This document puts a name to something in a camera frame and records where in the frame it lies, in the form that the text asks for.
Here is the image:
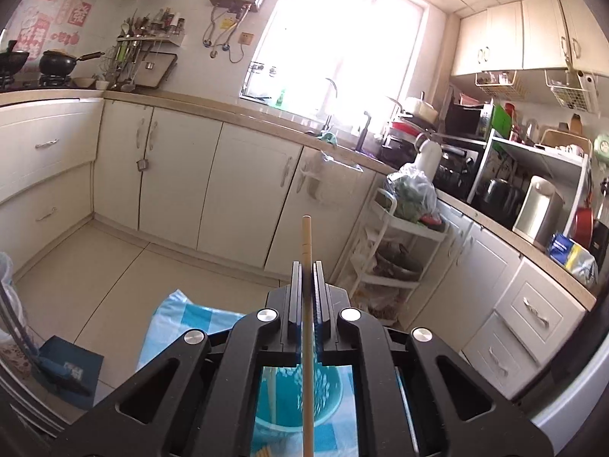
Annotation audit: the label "dark pan in trolley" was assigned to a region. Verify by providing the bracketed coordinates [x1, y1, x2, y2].
[375, 243, 424, 280]

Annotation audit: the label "cream base cabinets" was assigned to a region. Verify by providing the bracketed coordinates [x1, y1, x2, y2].
[0, 90, 596, 401]

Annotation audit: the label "black cooking pot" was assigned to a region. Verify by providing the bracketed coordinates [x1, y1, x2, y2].
[476, 178, 525, 218]

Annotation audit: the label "white electric water boiler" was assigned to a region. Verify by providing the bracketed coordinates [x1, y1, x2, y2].
[513, 175, 565, 249]

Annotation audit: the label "cream upper cabinets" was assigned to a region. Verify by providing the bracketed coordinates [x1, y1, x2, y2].
[450, 0, 609, 77]

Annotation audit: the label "blue snack packet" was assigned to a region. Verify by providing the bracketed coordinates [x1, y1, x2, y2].
[547, 233, 599, 284]

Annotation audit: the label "small hanging wire basket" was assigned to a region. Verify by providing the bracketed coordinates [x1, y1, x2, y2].
[475, 70, 520, 96]

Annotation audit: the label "teal perforated plastic basket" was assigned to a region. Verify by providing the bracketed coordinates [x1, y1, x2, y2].
[253, 364, 344, 446]

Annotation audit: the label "hanging grey tray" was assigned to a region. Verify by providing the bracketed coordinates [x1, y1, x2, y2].
[136, 52, 178, 89]

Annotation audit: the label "black microwave oven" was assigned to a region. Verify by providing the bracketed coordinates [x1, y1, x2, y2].
[445, 95, 494, 139]

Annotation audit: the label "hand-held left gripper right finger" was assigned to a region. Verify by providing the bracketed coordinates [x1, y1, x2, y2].
[311, 260, 556, 457]

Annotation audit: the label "white door-hung bag holder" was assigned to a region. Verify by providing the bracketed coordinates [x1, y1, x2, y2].
[300, 149, 365, 206]

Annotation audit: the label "red paper wall decorations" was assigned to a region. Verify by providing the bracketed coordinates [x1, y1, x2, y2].
[16, 0, 94, 61]

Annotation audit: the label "wall rack with utensils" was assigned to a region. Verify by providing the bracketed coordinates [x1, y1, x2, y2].
[112, 7, 186, 94]

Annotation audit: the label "grey refrigerator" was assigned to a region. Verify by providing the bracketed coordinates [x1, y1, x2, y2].
[0, 338, 73, 444]

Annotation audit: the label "blue dustpan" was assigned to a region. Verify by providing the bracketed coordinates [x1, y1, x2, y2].
[38, 336, 105, 394]

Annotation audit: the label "wooden chopstick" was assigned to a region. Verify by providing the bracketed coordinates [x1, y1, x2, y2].
[265, 366, 277, 435]
[301, 216, 315, 457]

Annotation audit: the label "bright kitchen window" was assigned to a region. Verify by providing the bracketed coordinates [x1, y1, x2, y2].
[240, 0, 429, 125]

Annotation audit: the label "white counter shelf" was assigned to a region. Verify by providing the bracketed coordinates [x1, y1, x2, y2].
[466, 136, 591, 253]

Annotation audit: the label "black countertop appliance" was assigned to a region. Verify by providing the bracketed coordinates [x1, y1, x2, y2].
[433, 145, 479, 192]

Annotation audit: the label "clear plastic bag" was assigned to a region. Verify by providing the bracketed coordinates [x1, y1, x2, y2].
[0, 252, 35, 382]

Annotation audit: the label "white trolley rack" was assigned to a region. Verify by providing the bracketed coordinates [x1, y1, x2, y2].
[349, 188, 448, 330]

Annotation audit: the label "plastic bag of greens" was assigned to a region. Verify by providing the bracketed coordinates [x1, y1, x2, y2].
[385, 162, 441, 222]

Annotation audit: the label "gas stove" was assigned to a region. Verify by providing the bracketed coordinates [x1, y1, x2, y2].
[0, 74, 73, 91]

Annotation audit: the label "black pot with handle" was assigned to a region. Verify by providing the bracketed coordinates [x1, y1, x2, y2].
[38, 50, 106, 77]

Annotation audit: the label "stack of pots and dishes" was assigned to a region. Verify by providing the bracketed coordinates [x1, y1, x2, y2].
[381, 97, 439, 163]

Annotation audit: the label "green cutting board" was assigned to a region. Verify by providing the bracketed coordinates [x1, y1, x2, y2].
[490, 105, 513, 142]

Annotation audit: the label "white thermos jug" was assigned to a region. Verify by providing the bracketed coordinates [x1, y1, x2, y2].
[414, 136, 443, 180]

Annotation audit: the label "sink faucet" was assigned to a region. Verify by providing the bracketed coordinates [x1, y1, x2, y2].
[325, 78, 340, 135]

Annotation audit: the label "blue white checkered tablecloth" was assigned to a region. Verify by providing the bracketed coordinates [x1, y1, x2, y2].
[136, 288, 420, 457]

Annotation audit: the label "large hanging wire basket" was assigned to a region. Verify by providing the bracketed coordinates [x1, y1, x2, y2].
[545, 69, 598, 113]

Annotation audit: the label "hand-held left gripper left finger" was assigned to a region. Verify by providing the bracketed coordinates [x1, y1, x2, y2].
[51, 261, 304, 457]

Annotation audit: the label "black wok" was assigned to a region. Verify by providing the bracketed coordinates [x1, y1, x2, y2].
[0, 40, 30, 77]

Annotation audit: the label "red pot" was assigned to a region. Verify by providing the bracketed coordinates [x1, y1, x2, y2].
[573, 207, 596, 249]

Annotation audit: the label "row of seasoning bottles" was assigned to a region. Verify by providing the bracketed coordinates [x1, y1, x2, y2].
[138, 7, 186, 37]

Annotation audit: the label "water heater hoses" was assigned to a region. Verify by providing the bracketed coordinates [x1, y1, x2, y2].
[204, 5, 253, 64]

